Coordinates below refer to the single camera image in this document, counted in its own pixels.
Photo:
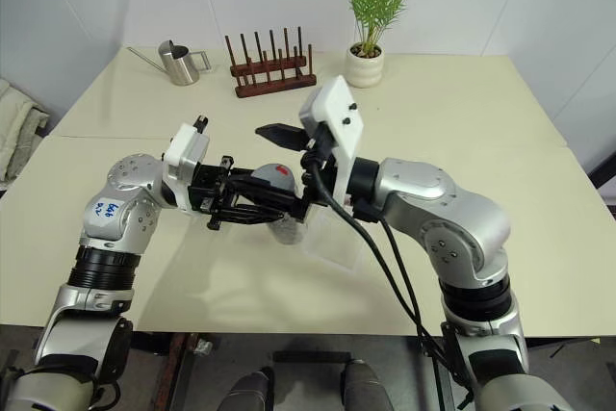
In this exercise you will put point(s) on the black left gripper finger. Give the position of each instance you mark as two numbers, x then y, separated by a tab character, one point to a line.
269	193
245	219

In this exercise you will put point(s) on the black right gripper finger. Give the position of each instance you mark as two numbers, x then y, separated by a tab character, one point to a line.
298	209
284	136

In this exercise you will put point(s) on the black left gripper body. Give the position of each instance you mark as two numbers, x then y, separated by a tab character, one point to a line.
206	185

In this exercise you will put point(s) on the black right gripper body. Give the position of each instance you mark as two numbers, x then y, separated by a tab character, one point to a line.
308	189

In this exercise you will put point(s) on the grey jar lid red mark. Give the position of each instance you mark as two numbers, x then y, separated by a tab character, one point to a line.
269	174

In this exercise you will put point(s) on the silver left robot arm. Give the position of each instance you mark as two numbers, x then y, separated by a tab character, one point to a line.
122	221

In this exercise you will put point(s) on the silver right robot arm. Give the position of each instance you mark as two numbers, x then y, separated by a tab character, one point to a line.
433	189

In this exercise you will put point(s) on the clear plastic box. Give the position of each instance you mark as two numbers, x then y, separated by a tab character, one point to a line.
334	242

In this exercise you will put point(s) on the brown wooden peg rack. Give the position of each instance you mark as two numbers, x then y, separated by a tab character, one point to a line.
274	81

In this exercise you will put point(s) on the green plant in white pot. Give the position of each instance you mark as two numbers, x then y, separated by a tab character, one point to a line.
366	67

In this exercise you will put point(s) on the silver metal watering can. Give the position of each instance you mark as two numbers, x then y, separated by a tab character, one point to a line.
180	64

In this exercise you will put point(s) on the black flat bar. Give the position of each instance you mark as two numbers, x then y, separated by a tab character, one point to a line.
313	357

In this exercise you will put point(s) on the rusty red metal leg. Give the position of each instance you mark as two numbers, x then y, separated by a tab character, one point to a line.
173	363

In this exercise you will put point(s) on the dark rounded grey shape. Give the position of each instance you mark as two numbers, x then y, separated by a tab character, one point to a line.
363	387
250	392

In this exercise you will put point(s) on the beige folded cloth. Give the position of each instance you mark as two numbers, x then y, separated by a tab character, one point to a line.
19	127

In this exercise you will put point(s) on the dark object at room edge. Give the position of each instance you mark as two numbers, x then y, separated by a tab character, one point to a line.
606	165

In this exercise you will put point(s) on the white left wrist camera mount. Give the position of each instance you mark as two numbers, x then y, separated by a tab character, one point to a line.
185	148

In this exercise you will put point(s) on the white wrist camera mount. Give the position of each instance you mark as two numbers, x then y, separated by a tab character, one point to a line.
185	148
337	105

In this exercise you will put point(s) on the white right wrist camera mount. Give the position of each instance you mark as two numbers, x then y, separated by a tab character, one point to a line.
337	105

